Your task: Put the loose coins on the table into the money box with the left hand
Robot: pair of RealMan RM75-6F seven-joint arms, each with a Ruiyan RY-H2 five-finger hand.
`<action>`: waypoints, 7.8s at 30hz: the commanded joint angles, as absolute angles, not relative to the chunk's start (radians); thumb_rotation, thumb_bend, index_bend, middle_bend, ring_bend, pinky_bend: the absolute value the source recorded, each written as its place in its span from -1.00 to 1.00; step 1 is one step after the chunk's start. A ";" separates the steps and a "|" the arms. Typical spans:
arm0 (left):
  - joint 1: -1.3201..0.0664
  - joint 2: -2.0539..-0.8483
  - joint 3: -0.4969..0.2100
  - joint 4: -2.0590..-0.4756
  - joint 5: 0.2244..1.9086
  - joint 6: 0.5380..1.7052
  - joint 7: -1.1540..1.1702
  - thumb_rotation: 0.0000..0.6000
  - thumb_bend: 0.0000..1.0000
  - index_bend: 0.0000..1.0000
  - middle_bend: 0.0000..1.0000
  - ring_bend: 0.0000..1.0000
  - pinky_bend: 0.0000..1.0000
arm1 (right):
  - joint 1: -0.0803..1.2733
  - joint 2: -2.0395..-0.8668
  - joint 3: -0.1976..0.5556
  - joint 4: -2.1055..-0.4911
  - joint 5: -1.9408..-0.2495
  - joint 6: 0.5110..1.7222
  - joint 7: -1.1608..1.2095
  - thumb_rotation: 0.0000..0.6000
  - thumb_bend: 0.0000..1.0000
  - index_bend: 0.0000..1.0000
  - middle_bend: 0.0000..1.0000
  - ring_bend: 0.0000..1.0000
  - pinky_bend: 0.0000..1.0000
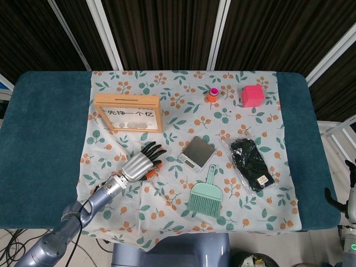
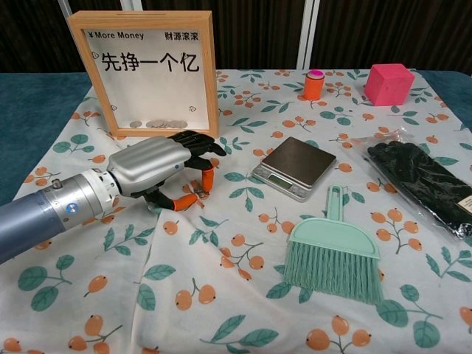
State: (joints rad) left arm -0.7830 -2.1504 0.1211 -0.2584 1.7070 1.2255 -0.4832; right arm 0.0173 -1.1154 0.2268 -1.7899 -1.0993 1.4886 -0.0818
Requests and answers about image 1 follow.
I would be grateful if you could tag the floral leaf berry tablecloth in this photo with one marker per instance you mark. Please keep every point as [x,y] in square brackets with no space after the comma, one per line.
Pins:
[172,125]

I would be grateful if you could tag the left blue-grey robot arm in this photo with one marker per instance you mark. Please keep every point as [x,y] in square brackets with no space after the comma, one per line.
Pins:
[55,242]

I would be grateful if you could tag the blue-grey robot torso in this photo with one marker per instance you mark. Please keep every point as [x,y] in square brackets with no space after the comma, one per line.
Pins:
[180,250]

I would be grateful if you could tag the silver digital pocket scale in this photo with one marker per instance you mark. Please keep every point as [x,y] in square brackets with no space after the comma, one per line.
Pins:
[197,150]

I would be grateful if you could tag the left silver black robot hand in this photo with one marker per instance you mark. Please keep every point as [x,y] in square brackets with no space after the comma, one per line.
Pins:
[137,168]

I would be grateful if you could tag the pink foam cube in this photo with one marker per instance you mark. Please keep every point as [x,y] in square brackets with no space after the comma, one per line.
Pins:
[251,96]

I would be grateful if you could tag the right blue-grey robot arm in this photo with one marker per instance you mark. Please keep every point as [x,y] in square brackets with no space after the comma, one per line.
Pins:
[350,244]

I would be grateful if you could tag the black trash bin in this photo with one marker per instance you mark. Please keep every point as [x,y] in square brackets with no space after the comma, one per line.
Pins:
[239,258]

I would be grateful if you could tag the white screen frame post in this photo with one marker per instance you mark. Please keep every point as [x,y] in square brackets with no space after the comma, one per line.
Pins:
[105,33]
[331,64]
[71,33]
[218,33]

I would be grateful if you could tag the mint green hand brush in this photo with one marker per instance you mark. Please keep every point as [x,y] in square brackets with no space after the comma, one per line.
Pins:
[205,192]

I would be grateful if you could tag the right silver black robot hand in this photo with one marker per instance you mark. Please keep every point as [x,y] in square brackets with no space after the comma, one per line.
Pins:
[351,200]

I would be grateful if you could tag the black gloves in plastic bag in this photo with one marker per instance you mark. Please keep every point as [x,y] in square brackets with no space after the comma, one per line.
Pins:
[250,164]

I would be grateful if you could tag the teal velvet table cover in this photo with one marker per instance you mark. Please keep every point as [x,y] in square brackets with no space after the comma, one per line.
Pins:
[41,125]

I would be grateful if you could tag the dark slatted screen panel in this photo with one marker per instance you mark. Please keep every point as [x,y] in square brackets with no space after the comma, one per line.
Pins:
[339,94]
[161,33]
[27,33]
[278,33]
[83,22]

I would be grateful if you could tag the white blue board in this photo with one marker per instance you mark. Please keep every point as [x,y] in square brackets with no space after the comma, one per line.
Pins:
[4,86]

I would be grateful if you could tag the wooden coin box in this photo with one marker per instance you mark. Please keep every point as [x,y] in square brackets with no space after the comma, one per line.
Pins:
[125,99]

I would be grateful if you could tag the orange cylinder pink cap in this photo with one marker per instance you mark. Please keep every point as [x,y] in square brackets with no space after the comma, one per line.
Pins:
[212,97]

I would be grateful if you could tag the white metal rack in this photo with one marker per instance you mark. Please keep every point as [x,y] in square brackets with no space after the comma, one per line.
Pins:
[336,130]

